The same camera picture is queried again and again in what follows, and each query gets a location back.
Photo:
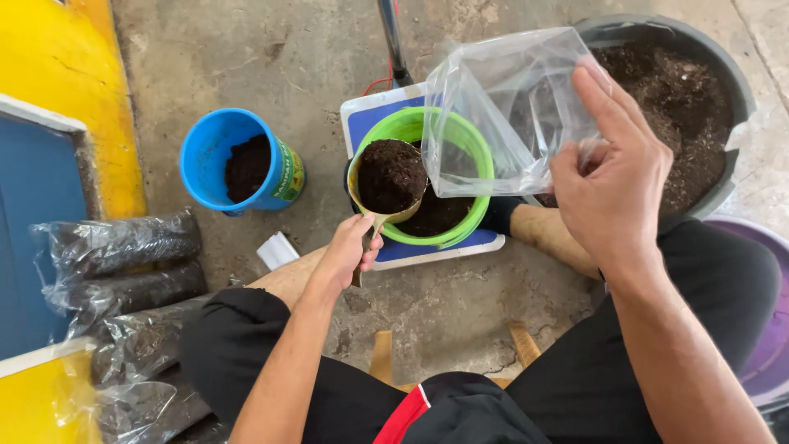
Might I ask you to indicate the person's right hand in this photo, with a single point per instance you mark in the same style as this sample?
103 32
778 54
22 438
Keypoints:
616 191

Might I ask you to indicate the person's left hand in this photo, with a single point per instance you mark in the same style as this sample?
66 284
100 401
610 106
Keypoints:
342 253

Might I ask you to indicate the tan plastic scoop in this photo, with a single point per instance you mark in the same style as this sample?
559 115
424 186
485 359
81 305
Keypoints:
379 220

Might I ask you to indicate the clear plastic bag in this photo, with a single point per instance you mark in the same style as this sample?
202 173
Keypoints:
493 92

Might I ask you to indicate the person's left leg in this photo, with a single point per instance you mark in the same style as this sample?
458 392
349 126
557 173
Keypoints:
289 277

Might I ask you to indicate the person's leg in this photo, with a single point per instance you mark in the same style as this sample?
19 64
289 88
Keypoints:
548 237
289 277

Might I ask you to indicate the white paper piece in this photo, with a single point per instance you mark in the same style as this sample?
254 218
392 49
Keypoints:
277 251

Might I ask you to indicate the person's right leg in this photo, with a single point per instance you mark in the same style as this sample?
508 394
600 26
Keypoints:
548 237

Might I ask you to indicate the blue and white scale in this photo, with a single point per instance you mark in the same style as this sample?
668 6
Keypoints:
431 254

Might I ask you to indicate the dark soil heap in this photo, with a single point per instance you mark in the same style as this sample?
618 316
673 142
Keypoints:
678 105

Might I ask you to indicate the wooden stool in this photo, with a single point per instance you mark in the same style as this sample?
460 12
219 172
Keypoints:
382 357

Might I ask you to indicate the green plastic bucket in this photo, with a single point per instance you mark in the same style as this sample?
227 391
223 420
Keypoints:
394 126

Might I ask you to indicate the large grey tub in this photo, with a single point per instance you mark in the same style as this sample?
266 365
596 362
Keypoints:
743 92

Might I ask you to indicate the blue plastic bucket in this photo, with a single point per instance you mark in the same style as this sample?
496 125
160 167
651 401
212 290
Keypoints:
209 142

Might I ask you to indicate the person's black shorts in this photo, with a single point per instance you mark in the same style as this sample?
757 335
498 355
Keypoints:
573 382

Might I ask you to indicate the black shirt red stripe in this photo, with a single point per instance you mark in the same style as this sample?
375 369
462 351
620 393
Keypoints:
468 413

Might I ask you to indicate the soil-filled plastic bag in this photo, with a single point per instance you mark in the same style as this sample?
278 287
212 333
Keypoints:
123 240
154 407
142 339
135 290

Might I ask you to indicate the black metal pole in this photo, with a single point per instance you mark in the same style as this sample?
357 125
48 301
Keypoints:
392 37

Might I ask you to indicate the purple plastic tub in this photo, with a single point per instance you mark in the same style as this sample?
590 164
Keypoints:
773 357

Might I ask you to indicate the blue panel white frame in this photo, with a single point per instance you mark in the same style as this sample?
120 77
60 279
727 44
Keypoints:
37 234

